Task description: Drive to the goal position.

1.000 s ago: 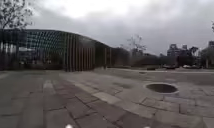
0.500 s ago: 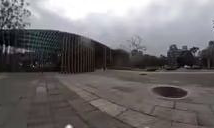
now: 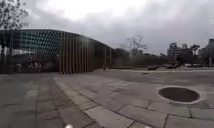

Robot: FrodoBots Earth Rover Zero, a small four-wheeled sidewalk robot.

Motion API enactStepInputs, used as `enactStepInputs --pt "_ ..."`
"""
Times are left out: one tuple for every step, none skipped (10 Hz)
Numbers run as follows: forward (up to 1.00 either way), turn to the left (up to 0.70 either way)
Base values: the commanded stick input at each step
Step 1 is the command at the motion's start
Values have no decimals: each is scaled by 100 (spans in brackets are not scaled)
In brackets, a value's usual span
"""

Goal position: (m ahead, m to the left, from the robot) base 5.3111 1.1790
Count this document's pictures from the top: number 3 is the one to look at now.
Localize grey stone slab plaza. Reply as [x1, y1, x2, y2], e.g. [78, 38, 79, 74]
[0, 68, 214, 128]

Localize row of dark trees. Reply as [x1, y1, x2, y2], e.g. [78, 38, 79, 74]
[111, 47, 169, 69]

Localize curved slatted glass building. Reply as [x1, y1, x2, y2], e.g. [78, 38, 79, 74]
[0, 28, 115, 75]

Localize round pale-rimmed tree pit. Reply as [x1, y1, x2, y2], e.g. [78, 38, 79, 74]
[156, 85, 204, 105]

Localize row of distant buildings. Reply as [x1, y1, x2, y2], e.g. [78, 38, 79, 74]
[166, 37, 214, 68]

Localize bare branchy tree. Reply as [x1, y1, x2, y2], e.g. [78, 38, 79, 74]
[0, 0, 30, 32]

